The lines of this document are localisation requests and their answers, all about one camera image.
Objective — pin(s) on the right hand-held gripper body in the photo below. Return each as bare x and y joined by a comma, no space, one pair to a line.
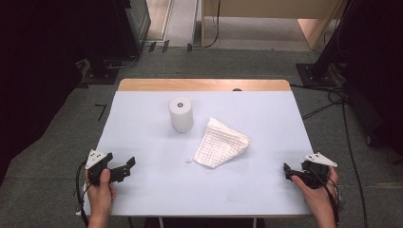
315,174

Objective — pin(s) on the white waffle cloth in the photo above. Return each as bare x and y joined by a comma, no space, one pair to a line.
220,144

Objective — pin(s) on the wooden table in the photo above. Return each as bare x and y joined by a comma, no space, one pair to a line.
202,85

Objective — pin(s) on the person's right hand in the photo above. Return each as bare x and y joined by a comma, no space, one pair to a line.
316,198

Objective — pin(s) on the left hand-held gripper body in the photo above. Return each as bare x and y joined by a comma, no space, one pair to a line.
95,164

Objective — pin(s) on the person's left hand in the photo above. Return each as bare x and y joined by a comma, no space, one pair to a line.
99,198

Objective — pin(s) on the dark glass-front cabinet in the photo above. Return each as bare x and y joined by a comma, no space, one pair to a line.
136,22

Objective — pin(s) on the dark curtain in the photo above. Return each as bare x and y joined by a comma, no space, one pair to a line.
377,63
38,79

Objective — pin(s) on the black table grommet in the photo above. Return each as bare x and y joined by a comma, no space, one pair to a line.
237,90

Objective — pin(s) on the black stand base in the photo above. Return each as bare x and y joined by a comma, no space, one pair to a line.
101,76
312,77

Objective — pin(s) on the light wooden desk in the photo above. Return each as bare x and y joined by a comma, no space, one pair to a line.
269,9

